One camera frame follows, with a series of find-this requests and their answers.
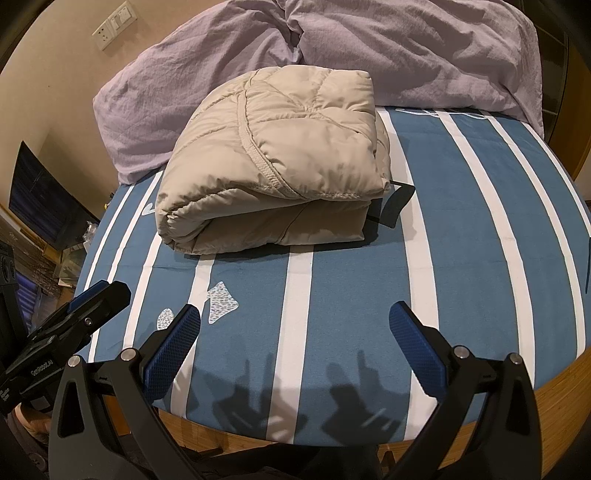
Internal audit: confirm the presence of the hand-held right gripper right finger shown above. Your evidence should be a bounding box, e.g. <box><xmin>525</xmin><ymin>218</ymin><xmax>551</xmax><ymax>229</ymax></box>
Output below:
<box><xmin>389</xmin><ymin>301</ymin><xmax>543</xmax><ymax>480</ymax></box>

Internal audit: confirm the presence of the dark glass wooden door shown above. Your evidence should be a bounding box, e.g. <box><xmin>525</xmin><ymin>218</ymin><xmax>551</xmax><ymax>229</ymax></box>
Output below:
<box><xmin>536</xmin><ymin>0</ymin><xmax>591</xmax><ymax>178</ymax></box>

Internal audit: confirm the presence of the beige puffer jacket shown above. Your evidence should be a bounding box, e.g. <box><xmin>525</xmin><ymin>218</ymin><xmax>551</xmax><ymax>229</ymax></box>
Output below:
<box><xmin>154</xmin><ymin>65</ymin><xmax>393</xmax><ymax>256</ymax></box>

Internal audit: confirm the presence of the black flat screen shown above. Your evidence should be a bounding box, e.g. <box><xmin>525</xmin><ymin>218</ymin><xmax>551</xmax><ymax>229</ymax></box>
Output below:
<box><xmin>9</xmin><ymin>141</ymin><xmax>100</xmax><ymax>250</ymax></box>

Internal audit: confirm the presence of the black strap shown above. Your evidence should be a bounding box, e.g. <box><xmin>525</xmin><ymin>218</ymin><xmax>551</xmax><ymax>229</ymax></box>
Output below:
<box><xmin>367</xmin><ymin>182</ymin><xmax>416</xmax><ymax>230</ymax></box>

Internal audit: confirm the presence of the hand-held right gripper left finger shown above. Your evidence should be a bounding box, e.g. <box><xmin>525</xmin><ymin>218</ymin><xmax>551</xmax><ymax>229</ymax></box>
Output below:
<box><xmin>48</xmin><ymin>303</ymin><xmax>202</xmax><ymax>480</ymax></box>

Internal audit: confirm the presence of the purple duvet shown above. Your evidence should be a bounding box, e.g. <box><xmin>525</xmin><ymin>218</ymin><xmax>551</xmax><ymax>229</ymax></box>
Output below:
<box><xmin>92</xmin><ymin>0</ymin><xmax>544</xmax><ymax>185</ymax></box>

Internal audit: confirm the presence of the cluttered glass side table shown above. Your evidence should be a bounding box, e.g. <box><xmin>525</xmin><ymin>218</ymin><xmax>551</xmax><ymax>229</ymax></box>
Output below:
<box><xmin>9</xmin><ymin>222</ymin><xmax>100</xmax><ymax>333</ymax></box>

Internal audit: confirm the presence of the blue striped bed sheet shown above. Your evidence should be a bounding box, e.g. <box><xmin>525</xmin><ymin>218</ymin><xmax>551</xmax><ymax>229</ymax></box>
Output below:
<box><xmin>74</xmin><ymin>106</ymin><xmax>591</xmax><ymax>450</ymax></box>

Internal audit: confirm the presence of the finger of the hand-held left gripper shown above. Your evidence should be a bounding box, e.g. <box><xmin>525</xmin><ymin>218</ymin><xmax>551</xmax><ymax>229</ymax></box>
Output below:
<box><xmin>28</xmin><ymin>280</ymin><xmax>132</xmax><ymax>344</ymax></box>

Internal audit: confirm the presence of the person's left hand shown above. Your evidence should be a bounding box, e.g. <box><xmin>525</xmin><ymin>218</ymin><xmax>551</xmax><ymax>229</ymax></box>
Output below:
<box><xmin>14</xmin><ymin>406</ymin><xmax>51</xmax><ymax>444</ymax></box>

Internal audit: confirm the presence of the white wall switch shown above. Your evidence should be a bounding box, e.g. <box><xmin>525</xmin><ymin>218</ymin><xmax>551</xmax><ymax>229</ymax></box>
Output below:
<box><xmin>108</xmin><ymin>4</ymin><xmax>138</xmax><ymax>29</ymax></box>

